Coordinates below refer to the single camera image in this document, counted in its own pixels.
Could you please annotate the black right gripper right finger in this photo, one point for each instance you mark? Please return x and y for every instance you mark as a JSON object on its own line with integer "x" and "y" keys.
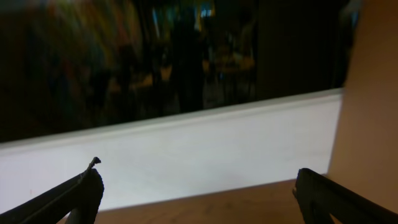
{"x": 320, "y": 199}

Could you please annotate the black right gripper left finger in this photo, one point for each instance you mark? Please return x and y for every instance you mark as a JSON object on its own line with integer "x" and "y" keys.
{"x": 78, "y": 200}

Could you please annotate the brown cardboard panel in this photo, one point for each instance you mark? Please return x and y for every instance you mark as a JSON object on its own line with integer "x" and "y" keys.
{"x": 364, "y": 157}

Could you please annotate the dark glass window pane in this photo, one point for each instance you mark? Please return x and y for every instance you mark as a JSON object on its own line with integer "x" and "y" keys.
{"x": 70, "y": 65}

